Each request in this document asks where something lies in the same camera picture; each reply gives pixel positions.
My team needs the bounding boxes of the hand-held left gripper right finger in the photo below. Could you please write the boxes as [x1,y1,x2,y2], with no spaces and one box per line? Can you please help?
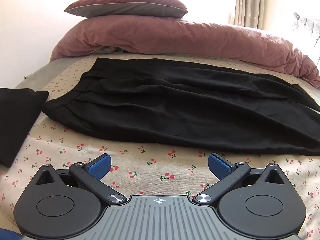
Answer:
[192,152,288,204]

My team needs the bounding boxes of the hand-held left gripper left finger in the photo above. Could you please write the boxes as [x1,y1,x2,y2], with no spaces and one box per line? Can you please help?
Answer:
[32,153,127,204]

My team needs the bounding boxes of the black pants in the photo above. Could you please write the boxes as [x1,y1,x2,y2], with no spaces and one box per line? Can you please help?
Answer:
[41,57,320,156]

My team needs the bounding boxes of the cherry print bed sheet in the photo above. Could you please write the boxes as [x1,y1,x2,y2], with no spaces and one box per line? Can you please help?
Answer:
[0,53,320,240]

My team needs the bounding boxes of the folded black garment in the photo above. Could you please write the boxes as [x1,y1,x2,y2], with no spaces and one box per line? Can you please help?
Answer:
[0,87,50,168]

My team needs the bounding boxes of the grey mattress cover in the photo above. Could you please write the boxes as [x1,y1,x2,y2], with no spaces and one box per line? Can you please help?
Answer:
[14,56,100,90]

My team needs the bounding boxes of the blue cloth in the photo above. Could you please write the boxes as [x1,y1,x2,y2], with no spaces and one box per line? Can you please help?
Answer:
[0,227,23,240]

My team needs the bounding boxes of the pink duvet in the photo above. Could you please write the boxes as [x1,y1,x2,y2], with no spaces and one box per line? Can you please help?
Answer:
[49,14,320,90]

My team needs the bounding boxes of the grey quilted cushion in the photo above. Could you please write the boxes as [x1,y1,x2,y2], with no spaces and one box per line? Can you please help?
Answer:
[292,12,320,67]

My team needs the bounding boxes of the pink and grey pillow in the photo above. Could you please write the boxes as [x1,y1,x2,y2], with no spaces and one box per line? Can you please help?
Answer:
[64,0,188,19]

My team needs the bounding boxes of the beige patterned curtain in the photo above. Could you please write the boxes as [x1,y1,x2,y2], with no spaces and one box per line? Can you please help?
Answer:
[229,0,269,29]

